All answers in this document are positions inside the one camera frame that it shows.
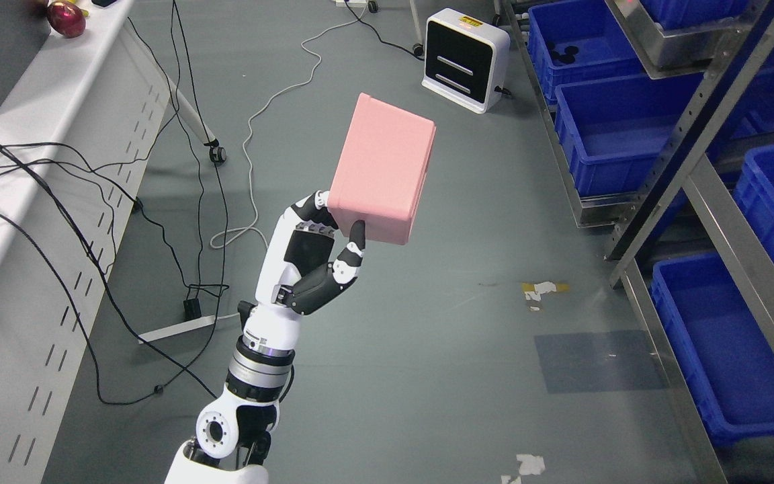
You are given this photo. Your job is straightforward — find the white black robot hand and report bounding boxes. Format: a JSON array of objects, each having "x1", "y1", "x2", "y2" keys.
[{"x1": 243, "y1": 190, "x2": 366, "y2": 356}]

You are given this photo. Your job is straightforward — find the pink plastic storage box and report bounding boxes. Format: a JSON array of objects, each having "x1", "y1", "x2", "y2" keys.
[{"x1": 327, "y1": 93, "x2": 437, "y2": 245}]

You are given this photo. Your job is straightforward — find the white black box device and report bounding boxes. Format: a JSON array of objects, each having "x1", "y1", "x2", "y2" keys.
[{"x1": 421, "y1": 8, "x2": 511, "y2": 114}]

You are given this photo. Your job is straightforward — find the blue bin middle shelf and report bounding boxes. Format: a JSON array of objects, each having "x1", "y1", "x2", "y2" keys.
[{"x1": 555, "y1": 73, "x2": 703, "y2": 197}]

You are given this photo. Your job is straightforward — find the blue bin top shelf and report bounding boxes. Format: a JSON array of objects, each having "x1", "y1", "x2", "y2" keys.
[{"x1": 527, "y1": 1, "x2": 643, "y2": 106}]

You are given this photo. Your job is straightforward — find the steel shelf rack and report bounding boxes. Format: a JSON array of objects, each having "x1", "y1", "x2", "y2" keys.
[{"x1": 521, "y1": 1, "x2": 774, "y2": 483}]

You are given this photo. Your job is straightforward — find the white desk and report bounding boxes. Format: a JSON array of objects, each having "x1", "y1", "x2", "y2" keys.
[{"x1": 0, "y1": 1, "x2": 169, "y2": 483}]

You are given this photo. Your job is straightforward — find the red apple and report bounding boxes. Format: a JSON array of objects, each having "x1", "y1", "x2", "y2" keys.
[{"x1": 46, "y1": 1, "x2": 87, "y2": 39}]

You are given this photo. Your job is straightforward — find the blue bin lower right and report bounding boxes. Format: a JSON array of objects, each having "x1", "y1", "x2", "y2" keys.
[{"x1": 649, "y1": 252, "x2": 774, "y2": 446}]

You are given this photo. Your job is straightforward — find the white cable on floor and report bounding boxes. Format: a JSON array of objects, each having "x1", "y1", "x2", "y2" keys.
[{"x1": 210, "y1": 0, "x2": 369, "y2": 251}]

